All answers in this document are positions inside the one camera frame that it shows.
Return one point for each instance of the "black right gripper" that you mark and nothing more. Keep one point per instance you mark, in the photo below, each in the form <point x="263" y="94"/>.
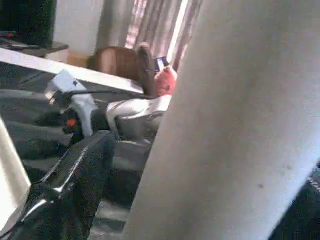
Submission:
<point x="72" y="127"/>

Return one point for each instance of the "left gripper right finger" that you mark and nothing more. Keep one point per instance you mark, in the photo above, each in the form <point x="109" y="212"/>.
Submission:
<point x="305" y="212"/>

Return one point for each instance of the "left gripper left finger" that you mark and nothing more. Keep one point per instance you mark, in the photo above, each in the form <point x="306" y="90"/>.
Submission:
<point x="67" y="195"/>

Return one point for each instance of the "white plastic table top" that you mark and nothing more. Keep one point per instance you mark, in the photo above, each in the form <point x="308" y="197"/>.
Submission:
<point x="12" y="175"/>

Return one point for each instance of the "white plastic table leg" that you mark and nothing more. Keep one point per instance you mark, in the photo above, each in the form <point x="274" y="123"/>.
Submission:
<point x="225" y="125"/>

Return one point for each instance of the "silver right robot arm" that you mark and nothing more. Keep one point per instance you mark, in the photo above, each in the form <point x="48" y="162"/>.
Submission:
<point x="135" y="115"/>

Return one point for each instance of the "white plastic upturned table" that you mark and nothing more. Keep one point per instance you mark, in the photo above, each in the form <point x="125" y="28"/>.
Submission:
<point x="37" y="140"/>

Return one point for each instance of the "white board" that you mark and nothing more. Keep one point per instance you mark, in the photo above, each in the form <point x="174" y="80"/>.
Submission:
<point x="75" y="72"/>

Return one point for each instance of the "brown cardboard box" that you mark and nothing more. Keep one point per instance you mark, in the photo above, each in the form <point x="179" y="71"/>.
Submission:
<point x="77" y="60"/>

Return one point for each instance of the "brown chair back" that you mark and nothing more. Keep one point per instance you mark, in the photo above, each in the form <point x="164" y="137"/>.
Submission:
<point x="115" y="62"/>

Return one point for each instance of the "low cabinet with white drawer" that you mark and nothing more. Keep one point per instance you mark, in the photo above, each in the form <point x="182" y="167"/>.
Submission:
<point x="55" y="51"/>

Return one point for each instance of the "dark grey furry object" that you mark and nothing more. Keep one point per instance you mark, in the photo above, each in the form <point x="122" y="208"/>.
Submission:
<point x="146" y="70"/>

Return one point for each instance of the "pink rounded object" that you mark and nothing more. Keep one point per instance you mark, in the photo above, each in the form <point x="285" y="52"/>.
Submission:
<point x="166" y="82"/>

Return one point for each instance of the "blue lit screen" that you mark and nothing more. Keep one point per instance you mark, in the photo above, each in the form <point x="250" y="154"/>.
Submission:
<point x="160" y="63"/>

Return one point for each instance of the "black upright flat panel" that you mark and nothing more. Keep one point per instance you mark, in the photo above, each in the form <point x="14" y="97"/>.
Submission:
<point x="27" y="20"/>

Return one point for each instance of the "grey pleated curtain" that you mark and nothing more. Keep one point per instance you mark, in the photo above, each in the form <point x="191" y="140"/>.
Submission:
<point x="140" y="25"/>

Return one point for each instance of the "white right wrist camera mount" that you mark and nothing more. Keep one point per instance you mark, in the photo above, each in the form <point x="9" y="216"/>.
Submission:
<point x="85" y="110"/>

